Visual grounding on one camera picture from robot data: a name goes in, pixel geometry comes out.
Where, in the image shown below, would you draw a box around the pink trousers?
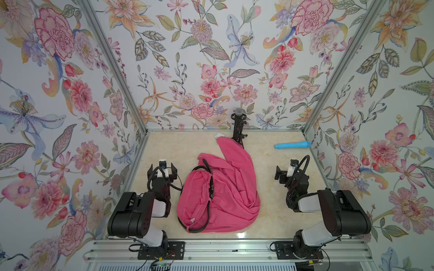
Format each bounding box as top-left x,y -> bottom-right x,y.
177,137 -> 261,233

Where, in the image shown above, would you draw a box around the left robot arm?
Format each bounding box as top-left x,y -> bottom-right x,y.
107,159 -> 181,248

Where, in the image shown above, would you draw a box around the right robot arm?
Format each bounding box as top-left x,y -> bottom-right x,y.
275,155 -> 372,250

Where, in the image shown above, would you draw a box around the light blue cylinder tool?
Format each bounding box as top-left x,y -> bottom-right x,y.
274,141 -> 311,149

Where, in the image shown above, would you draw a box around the small white case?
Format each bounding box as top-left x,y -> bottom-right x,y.
214,133 -> 226,139

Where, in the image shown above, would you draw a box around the black microphone on tripod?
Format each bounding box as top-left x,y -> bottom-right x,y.
231,108 -> 247,147

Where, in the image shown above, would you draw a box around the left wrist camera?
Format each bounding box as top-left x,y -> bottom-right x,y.
157,159 -> 168,178

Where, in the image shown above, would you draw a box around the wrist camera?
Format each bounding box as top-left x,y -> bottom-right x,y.
157,159 -> 168,178
287,159 -> 298,177

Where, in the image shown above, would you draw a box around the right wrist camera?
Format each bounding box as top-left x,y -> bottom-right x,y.
287,159 -> 298,177

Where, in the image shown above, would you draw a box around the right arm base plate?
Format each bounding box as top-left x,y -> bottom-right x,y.
272,241 -> 324,261

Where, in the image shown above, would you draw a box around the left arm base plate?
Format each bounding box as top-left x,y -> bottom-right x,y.
137,241 -> 185,260

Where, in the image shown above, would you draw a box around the aluminium mounting rail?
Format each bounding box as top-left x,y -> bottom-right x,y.
83,239 -> 373,264

